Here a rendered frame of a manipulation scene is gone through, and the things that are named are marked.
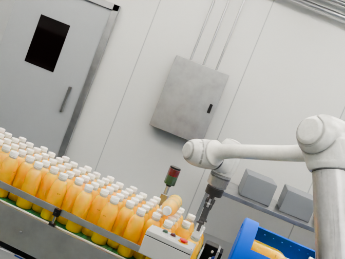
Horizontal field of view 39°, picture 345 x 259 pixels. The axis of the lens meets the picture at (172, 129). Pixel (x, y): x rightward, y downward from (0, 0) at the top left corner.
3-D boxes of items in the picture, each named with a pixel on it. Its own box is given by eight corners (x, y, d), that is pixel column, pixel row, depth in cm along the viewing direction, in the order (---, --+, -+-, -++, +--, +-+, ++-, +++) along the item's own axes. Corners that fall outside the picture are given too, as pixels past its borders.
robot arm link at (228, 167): (221, 171, 212) (200, 166, 203) (234, 138, 210) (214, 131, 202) (237, 180, 204) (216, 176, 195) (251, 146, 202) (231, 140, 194)
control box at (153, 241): (183, 273, 190) (192, 250, 189) (137, 252, 194) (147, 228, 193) (187, 265, 200) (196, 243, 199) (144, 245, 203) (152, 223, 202)
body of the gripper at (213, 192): (223, 191, 200) (215, 211, 201) (225, 188, 208) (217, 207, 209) (207, 184, 201) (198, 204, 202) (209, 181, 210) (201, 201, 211)
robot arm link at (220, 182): (231, 177, 208) (226, 189, 209) (212, 168, 210) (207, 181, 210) (230, 179, 199) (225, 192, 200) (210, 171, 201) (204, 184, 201)
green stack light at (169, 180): (173, 187, 258) (176, 178, 258) (162, 182, 259) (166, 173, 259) (175, 185, 265) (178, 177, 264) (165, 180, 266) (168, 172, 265)
